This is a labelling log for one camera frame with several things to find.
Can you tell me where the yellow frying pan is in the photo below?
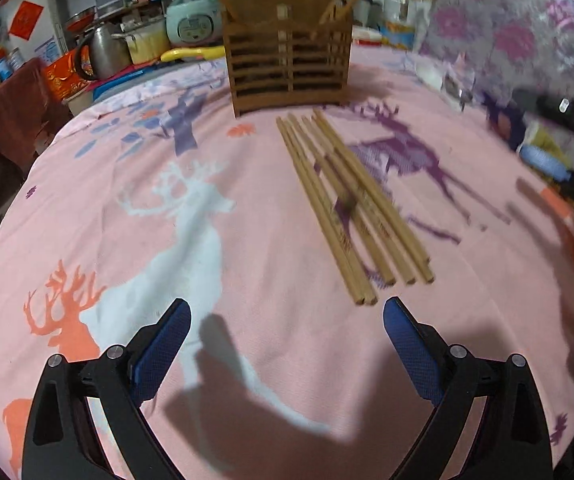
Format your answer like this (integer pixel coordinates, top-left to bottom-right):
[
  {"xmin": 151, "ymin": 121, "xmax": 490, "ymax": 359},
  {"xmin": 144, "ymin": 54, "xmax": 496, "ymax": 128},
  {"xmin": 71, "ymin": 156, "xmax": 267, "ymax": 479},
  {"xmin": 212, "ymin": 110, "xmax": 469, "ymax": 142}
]
[{"xmin": 160, "ymin": 46, "xmax": 226, "ymax": 63}]

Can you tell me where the clear oil bottle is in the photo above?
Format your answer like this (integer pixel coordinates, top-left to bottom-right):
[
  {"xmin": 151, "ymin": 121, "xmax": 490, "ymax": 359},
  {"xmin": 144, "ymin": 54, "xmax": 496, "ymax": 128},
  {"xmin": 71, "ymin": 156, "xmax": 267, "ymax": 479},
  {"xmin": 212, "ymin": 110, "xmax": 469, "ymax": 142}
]
[{"xmin": 374, "ymin": 0, "xmax": 436, "ymax": 52}]

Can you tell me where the steel electric kettle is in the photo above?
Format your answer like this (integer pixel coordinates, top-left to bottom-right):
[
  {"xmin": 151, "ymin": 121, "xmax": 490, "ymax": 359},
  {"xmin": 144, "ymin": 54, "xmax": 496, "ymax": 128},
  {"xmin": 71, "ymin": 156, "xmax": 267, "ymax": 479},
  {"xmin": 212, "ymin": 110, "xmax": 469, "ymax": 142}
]
[{"xmin": 73, "ymin": 23, "xmax": 132, "ymax": 81}]

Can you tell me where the white ceramic spoon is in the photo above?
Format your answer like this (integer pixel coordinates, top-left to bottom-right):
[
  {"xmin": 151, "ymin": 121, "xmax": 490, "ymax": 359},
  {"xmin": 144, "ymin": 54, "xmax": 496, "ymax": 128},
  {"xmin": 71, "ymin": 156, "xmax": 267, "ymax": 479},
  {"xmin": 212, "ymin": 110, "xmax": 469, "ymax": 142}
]
[{"xmin": 415, "ymin": 61, "xmax": 446, "ymax": 92}]

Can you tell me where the pink deer print tablecloth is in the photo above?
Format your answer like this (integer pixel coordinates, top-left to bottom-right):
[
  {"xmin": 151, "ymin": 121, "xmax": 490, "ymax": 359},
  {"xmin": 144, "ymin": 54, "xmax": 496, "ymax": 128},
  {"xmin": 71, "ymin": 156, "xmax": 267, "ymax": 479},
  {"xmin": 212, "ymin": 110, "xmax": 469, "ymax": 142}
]
[{"xmin": 0, "ymin": 48, "xmax": 574, "ymax": 479}]

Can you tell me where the mint green rice cooker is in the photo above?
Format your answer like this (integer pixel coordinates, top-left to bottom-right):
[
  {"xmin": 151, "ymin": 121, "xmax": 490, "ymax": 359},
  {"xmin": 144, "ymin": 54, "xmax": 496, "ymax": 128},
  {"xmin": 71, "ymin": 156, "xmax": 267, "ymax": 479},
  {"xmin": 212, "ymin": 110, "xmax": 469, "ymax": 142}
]
[{"xmin": 165, "ymin": 0, "xmax": 223, "ymax": 47}]

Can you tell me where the wooden slatted utensil holder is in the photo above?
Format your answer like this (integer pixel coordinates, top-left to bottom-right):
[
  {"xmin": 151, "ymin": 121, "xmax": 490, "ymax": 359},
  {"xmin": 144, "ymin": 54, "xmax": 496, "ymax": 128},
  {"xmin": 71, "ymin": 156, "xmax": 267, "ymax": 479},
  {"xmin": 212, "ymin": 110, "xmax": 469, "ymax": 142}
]
[{"xmin": 222, "ymin": 0, "xmax": 353, "ymax": 117}]

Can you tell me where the red covered side table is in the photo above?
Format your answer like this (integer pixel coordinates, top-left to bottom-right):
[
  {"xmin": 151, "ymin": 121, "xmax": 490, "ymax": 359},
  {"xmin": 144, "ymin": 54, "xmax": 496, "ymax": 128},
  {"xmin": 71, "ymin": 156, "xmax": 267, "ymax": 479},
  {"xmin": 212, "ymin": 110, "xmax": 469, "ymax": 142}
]
[{"xmin": 0, "ymin": 58, "xmax": 72, "ymax": 208}]

